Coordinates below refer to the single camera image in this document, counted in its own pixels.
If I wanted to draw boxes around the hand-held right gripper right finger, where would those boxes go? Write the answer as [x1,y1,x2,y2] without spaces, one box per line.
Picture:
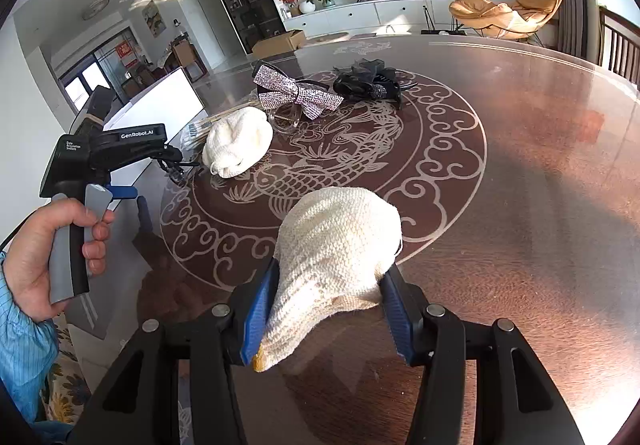
[380,264,586,445]

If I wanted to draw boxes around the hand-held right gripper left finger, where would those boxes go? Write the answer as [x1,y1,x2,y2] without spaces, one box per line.
[67,257,281,445]

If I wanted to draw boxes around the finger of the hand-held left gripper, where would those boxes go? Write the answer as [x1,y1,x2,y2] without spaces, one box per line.
[159,147,202,184]

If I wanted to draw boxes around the bag of wooden sticks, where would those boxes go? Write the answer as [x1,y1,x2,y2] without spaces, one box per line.
[180,102,251,153]

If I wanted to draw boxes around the white partition board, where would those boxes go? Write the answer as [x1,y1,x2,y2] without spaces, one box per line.
[102,66,209,148]

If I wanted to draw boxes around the cream knitted glove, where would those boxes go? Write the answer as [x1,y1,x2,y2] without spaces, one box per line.
[202,106,274,178]
[252,186,403,373]

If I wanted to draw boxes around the black flower hair clip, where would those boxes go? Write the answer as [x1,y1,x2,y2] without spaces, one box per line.
[332,57,418,112]

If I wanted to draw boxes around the person's left forearm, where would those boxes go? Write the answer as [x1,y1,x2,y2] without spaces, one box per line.
[0,250,61,431]

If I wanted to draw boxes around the person's left hand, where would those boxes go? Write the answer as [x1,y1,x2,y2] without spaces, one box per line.
[10,197,116,324]

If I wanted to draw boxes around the red window sign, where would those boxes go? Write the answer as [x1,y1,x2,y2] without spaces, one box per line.
[116,37,138,70]

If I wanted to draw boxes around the wooden chair with tan back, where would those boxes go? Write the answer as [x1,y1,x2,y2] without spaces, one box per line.
[170,32,207,80]

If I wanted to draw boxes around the clear glasses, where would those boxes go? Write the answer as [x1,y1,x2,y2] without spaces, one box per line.
[267,100,306,132]

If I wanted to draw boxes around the round ceiling lamp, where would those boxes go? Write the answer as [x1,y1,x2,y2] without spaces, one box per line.
[81,0,111,20]

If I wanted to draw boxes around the sparkly bow hair clip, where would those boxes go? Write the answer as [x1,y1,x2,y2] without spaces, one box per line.
[251,62,346,122]

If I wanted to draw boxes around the cardboard box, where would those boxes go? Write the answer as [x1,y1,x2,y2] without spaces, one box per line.
[251,29,307,60]

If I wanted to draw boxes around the floral cushion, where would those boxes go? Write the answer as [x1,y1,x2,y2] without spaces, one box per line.
[40,312,93,426]

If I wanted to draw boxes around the white television console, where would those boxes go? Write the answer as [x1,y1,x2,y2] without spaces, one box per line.
[280,0,456,38]

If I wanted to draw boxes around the orange lounge chair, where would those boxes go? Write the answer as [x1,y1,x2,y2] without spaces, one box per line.
[449,0,523,40]
[505,0,565,34]

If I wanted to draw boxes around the dark wooden dining chair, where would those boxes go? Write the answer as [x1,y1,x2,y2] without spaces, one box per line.
[597,5,640,88]

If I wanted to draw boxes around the framed wall painting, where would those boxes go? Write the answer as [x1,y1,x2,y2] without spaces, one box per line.
[141,1,168,38]

